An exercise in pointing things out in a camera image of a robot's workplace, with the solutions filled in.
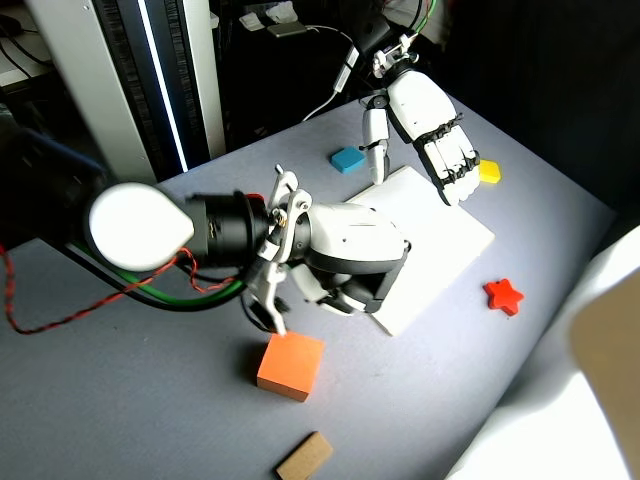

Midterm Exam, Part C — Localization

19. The white foam board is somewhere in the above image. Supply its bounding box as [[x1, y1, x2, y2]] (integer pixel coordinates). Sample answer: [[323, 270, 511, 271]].
[[344, 164, 497, 338]]

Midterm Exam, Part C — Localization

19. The orange square block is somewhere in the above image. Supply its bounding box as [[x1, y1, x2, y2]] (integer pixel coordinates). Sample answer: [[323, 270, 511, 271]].
[[256, 332, 327, 403]]

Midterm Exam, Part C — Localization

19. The brown wooden block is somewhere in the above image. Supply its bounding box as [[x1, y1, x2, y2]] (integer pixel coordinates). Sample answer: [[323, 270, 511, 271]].
[[274, 430, 335, 480]]

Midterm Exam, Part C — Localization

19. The blue square block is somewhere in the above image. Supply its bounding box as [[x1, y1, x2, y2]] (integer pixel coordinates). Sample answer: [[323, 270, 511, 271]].
[[330, 146, 368, 175]]

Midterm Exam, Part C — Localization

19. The white black vertical column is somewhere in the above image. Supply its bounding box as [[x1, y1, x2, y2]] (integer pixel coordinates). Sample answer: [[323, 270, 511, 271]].
[[23, 0, 227, 185]]

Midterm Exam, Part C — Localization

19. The yellow square block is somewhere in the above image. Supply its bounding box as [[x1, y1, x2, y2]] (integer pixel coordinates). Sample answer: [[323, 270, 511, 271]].
[[478, 159, 503, 185]]

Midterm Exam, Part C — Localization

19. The grey table cloth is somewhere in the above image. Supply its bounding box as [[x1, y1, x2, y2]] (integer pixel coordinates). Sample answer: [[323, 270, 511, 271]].
[[0, 92, 619, 480]]

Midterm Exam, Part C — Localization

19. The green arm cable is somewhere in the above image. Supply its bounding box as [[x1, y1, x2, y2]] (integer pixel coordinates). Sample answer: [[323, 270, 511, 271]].
[[64, 242, 249, 309], [408, 0, 444, 34]]

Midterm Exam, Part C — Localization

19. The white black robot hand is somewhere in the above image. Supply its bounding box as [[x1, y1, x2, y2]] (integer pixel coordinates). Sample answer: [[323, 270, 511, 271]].
[[289, 202, 413, 317], [360, 68, 482, 208]]

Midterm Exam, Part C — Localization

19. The silver flat device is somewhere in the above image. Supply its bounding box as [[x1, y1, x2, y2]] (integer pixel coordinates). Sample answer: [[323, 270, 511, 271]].
[[265, 20, 308, 39]]

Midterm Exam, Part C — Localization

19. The white cable with grey adapter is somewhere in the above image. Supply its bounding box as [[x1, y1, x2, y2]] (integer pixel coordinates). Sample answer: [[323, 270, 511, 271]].
[[301, 23, 362, 123]]

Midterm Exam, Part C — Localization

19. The blurred white tan shell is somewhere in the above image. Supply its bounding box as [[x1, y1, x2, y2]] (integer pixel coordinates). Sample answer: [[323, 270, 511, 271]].
[[443, 223, 640, 480]]

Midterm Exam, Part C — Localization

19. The red twisted cable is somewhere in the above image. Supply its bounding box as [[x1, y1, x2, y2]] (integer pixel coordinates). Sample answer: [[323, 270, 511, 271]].
[[0, 243, 237, 337]]

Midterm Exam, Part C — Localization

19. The red star block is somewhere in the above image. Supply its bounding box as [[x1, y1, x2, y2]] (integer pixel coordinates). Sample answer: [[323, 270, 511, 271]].
[[482, 277, 526, 318]]

